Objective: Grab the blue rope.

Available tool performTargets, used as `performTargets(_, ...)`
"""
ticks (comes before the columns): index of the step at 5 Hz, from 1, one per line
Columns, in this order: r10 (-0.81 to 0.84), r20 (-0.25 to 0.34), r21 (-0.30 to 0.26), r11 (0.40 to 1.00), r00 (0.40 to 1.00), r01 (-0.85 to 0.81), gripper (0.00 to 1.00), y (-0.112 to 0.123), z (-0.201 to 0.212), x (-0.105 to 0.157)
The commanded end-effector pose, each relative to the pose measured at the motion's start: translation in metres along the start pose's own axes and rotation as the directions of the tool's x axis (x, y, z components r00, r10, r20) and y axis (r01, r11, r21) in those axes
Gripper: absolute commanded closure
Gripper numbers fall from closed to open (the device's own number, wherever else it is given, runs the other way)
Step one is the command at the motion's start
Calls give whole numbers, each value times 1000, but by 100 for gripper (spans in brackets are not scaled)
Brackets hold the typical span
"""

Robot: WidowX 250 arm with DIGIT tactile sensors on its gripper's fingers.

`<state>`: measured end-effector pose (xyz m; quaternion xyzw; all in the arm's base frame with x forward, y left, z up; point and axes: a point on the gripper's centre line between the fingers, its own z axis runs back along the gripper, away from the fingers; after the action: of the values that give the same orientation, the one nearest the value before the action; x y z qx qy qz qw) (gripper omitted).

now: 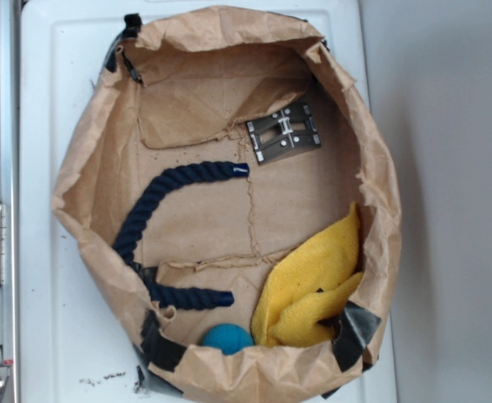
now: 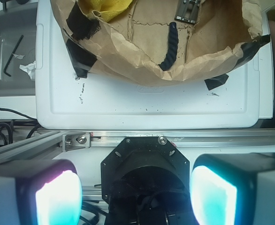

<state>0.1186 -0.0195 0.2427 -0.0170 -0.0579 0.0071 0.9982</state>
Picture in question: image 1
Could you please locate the aluminium frame rail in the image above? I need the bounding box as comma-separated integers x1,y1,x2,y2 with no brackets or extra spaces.
0,1,22,402

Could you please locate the blue rubber ball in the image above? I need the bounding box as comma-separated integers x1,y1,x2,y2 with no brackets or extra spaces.
202,323,254,354

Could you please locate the dark blue rope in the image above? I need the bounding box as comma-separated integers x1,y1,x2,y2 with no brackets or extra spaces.
112,161,250,311

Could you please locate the grey metal bracket plate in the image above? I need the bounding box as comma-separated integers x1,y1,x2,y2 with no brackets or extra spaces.
246,102,322,165

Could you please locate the yellow microfiber cloth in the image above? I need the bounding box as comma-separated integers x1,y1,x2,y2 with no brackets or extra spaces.
251,202,363,348

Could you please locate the brown paper bag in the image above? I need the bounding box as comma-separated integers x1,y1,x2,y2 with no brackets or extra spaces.
52,6,401,402

